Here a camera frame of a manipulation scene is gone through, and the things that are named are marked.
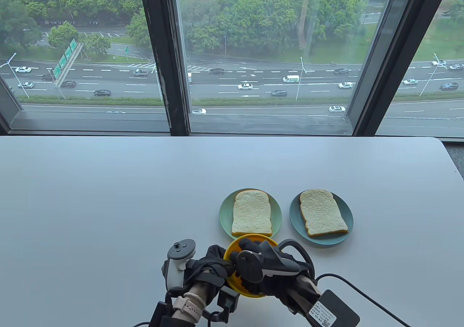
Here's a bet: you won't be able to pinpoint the person's left hand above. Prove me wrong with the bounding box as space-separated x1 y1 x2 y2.
185 245 236 298

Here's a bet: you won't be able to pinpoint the person's right hand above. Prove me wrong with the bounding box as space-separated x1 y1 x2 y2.
230 240 316 306

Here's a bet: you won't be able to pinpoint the yellow bowl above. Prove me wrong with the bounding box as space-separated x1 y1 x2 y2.
223 234 278 298

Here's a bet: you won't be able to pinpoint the white toast slice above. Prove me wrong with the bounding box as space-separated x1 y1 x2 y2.
231 190 273 238
299 189 349 238

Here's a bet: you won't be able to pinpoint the person's left forearm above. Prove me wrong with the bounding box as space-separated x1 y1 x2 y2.
170 282 216 327

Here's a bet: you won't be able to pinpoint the grey white handheld controller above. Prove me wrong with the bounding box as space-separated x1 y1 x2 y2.
161 239 196 291
237 239 314 284

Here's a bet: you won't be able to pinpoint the light green plate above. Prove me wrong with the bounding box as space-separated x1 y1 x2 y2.
219 189 282 240

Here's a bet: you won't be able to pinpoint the black box with white label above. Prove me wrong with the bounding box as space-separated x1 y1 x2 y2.
306 290 360 327
149 301 174 327

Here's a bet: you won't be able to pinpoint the blue plate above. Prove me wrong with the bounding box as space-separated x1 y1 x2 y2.
289 190 354 248

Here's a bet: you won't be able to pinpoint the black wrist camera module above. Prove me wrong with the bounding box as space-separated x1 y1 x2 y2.
217 286 240 324

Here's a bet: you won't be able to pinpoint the beige strap wristwatch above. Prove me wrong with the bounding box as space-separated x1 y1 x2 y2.
172 293 205 321

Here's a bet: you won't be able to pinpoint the dark window frame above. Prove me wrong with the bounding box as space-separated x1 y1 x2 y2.
0 0 464 139

